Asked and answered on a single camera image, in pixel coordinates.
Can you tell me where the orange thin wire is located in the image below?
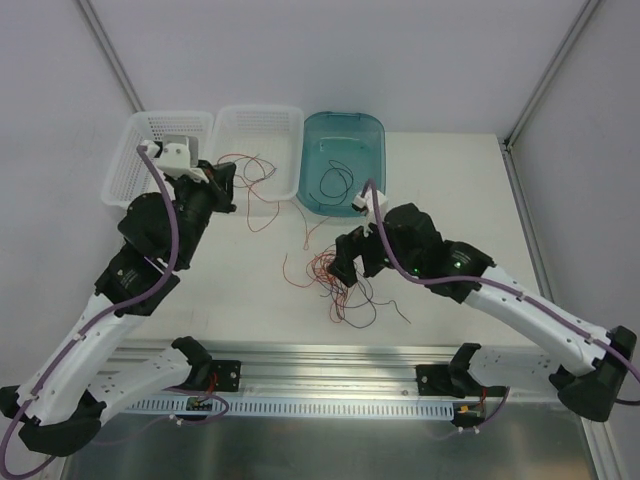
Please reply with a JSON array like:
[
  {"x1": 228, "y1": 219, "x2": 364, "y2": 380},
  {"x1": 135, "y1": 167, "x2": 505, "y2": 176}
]
[
  {"x1": 283, "y1": 247, "x2": 356, "y2": 321},
  {"x1": 219, "y1": 152, "x2": 331, "y2": 251}
]

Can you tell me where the purple thin wire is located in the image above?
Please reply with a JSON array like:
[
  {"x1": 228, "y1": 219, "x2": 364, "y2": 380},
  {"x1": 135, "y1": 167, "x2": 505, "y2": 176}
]
[{"x1": 242, "y1": 154, "x2": 279, "y2": 184}]

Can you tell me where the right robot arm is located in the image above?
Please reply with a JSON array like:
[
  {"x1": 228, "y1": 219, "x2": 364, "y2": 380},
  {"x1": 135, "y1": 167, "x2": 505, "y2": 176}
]
[{"x1": 328, "y1": 203, "x2": 637, "y2": 422}]

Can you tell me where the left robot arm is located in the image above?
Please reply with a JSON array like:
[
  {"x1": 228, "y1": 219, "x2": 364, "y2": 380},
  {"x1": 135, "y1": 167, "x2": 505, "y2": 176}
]
[{"x1": 1, "y1": 160, "x2": 236, "y2": 457}]

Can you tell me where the left white perforated basket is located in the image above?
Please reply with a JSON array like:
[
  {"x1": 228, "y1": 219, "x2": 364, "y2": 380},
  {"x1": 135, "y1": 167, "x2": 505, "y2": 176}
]
[{"x1": 101, "y1": 110, "x2": 215, "y2": 213}]

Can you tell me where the white perforated basket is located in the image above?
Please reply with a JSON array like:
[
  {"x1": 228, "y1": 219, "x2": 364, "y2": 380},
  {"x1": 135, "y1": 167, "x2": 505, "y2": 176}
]
[
  {"x1": 205, "y1": 104, "x2": 304, "y2": 215},
  {"x1": 101, "y1": 110, "x2": 215, "y2": 213}
]

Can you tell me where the right white perforated basket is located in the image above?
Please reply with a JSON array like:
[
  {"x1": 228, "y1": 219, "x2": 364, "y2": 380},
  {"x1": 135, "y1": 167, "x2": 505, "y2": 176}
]
[{"x1": 205, "y1": 104, "x2": 304, "y2": 215}]

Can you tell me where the teal transparent plastic bin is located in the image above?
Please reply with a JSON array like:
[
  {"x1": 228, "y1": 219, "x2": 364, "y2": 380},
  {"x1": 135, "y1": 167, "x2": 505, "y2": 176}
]
[{"x1": 297, "y1": 111, "x2": 386, "y2": 218}]

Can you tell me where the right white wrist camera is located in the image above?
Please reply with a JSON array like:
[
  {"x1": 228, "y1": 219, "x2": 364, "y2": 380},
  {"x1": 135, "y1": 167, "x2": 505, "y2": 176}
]
[{"x1": 351, "y1": 189, "x2": 388, "y2": 224}]

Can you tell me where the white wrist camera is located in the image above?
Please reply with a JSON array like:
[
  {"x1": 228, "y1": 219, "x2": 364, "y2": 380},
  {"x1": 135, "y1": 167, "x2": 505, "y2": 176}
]
[
  {"x1": 351, "y1": 189, "x2": 388, "y2": 224},
  {"x1": 140, "y1": 134, "x2": 204, "y2": 182}
]

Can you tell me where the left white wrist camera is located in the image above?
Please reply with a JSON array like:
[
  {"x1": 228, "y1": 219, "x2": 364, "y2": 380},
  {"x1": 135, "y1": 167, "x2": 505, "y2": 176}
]
[{"x1": 140, "y1": 134, "x2": 204, "y2": 182}]

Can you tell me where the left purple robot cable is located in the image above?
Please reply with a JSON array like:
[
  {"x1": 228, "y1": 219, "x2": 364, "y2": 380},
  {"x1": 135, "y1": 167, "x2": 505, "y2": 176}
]
[{"x1": 0, "y1": 144, "x2": 232, "y2": 479}]

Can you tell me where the aluminium mounting rail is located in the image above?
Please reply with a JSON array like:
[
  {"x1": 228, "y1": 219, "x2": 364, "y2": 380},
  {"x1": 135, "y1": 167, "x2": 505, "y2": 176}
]
[{"x1": 99, "y1": 344, "x2": 561, "y2": 401}]

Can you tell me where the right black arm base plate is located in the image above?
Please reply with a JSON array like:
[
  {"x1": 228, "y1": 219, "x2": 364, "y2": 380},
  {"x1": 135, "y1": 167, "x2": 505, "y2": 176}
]
[{"x1": 415, "y1": 364, "x2": 452, "y2": 396}]

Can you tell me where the white slotted cable duct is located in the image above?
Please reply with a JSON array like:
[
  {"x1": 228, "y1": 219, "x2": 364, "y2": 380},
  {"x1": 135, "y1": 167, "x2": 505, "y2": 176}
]
[{"x1": 126, "y1": 395, "x2": 454, "y2": 422}]

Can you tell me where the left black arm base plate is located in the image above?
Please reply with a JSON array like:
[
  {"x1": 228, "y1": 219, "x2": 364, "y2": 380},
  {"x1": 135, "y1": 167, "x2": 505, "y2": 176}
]
[{"x1": 205, "y1": 359, "x2": 242, "y2": 393}]

